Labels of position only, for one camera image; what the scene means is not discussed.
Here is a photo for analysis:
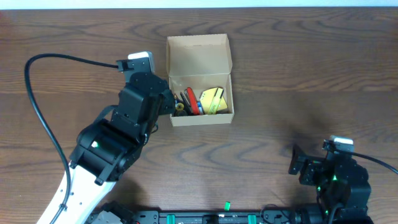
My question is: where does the black yellow correction tape dispenser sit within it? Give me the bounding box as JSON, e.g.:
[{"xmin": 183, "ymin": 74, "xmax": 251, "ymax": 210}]
[{"xmin": 174, "ymin": 94, "xmax": 187, "ymax": 117}]

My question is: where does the red black stapler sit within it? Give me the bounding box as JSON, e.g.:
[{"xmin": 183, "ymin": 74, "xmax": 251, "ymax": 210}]
[{"xmin": 180, "ymin": 87, "xmax": 200, "ymax": 115}]

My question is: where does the yellow sticky note pad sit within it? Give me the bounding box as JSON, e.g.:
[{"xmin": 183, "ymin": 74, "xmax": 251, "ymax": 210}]
[{"xmin": 200, "ymin": 87, "xmax": 228, "ymax": 114}]

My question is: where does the cardboard box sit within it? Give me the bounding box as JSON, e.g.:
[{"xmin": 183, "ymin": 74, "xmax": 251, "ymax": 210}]
[{"xmin": 166, "ymin": 34, "xmax": 234, "ymax": 127}]

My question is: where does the yellow highlighter pen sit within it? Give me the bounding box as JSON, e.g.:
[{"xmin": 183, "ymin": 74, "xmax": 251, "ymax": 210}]
[{"xmin": 208, "ymin": 88, "xmax": 224, "ymax": 114}]

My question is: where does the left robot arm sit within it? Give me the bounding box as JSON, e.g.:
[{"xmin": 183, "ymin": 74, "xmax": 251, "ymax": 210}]
[{"xmin": 39, "ymin": 72, "xmax": 174, "ymax": 223}]

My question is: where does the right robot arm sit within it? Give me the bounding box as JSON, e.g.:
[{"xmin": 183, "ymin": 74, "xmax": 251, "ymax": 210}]
[{"xmin": 289, "ymin": 140, "xmax": 373, "ymax": 224}]

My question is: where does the small green clip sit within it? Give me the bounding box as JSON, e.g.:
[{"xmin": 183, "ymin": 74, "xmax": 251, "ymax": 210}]
[{"xmin": 224, "ymin": 202, "xmax": 231, "ymax": 211}]

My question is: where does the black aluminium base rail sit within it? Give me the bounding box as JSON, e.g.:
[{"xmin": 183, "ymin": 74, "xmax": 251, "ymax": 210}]
[{"xmin": 86, "ymin": 202, "xmax": 369, "ymax": 224}]

